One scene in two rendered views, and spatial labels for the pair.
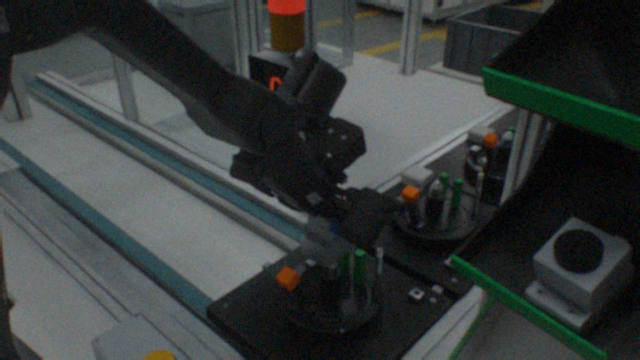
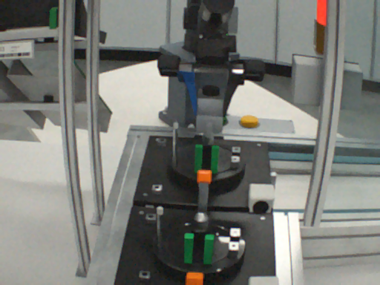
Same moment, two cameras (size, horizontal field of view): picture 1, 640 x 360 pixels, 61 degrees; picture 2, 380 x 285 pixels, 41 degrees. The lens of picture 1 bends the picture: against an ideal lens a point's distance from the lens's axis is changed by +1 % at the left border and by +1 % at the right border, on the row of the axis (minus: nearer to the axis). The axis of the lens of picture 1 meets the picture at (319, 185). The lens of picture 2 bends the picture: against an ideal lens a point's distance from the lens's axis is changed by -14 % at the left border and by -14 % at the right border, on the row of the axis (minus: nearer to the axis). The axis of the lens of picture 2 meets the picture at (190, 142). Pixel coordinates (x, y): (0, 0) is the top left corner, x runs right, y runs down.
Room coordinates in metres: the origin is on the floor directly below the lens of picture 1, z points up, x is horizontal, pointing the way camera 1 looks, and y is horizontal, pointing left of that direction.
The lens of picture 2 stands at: (1.23, -0.63, 1.52)
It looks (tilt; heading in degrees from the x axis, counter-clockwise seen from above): 28 degrees down; 140
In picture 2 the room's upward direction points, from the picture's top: 2 degrees clockwise
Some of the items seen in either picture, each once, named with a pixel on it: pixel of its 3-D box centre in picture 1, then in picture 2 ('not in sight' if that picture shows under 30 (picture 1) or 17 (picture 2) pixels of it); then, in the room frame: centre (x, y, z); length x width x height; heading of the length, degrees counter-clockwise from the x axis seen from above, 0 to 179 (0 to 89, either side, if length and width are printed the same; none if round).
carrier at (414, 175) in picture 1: (435, 201); (200, 233); (0.73, -0.19, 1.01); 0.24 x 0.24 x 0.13; 47
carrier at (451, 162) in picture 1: (505, 150); not in sight; (0.91, -0.35, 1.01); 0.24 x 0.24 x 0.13; 47
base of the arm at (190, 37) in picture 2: not in sight; (198, 38); (0.21, 0.24, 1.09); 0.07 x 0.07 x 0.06; 85
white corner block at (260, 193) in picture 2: not in sight; (260, 200); (0.68, -0.01, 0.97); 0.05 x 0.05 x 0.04; 47
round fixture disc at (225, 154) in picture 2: (329, 297); (206, 164); (0.54, -0.01, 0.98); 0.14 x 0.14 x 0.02
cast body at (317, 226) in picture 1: (335, 224); (210, 108); (0.55, -0.02, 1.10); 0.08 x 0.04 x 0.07; 138
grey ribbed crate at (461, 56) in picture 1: (524, 47); not in sight; (2.46, -0.95, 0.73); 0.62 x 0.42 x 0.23; 47
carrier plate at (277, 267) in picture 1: (329, 308); (206, 173); (0.54, -0.01, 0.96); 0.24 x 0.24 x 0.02; 47
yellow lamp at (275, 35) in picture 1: (287, 28); (330, 38); (0.75, 0.05, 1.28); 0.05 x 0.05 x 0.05
